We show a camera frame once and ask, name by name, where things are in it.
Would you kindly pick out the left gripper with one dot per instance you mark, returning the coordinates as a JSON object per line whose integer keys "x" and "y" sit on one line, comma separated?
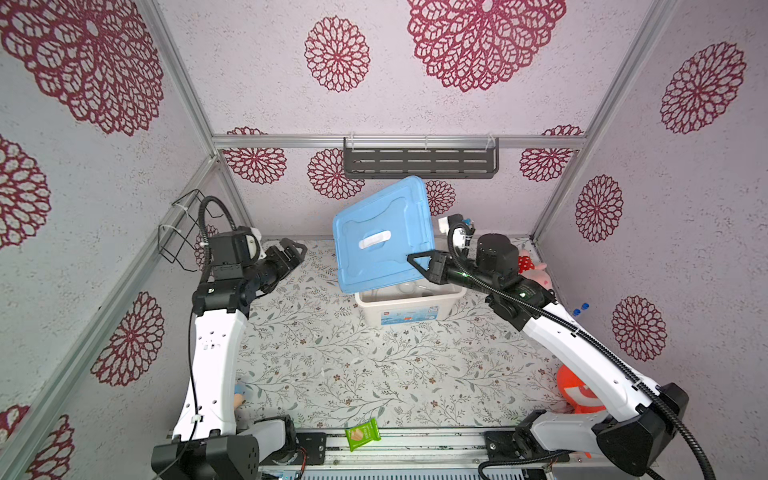
{"x": 282, "y": 267}

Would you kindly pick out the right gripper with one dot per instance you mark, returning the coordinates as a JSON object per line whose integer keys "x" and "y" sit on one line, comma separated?
{"x": 435, "y": 272}

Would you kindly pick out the white plastic storage bin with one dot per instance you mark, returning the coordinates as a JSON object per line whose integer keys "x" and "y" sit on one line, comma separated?
{"x": 409, "y": 302}

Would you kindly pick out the blue plastic bin lid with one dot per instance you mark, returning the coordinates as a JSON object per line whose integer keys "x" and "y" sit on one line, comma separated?
{"x": 374, "y": 237}

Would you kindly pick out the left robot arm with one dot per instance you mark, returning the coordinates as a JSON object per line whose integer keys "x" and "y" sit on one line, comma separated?
{"x": 206, "y": 442}

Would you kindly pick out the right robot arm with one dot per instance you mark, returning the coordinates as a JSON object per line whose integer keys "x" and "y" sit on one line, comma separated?
{"x": 639, "y": 417}

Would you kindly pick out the pink pig plush toy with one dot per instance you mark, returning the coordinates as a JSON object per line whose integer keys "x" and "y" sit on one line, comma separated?
{"x": 532, "y": 269}

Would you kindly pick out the cartoon boy plush doll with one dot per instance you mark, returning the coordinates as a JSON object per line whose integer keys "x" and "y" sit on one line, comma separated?
{"x": 239, "y": 396}

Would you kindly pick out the green snack packet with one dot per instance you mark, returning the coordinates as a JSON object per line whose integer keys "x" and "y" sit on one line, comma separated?
{"x": 362, "y": 434}

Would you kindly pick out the red shark plush toy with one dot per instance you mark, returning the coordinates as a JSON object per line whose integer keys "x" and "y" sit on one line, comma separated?
{"x": 577, "y": 394}

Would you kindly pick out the black wire wall rack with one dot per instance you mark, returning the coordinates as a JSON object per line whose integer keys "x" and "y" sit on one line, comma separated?
{"x": 175, "y": 238}

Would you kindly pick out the grey wall shelf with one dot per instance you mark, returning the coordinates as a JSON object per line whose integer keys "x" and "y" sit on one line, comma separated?
{"x": 395, "y": 163}

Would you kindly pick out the aluminium front rail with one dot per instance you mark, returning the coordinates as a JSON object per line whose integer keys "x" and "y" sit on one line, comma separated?
{"x": 443, "y": 453}

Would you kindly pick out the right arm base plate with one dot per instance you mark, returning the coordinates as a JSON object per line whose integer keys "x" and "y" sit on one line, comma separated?
{"x": 504, "y": 445}

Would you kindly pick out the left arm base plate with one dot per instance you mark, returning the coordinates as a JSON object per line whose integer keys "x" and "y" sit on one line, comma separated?
{"x": 310, "y": 449}

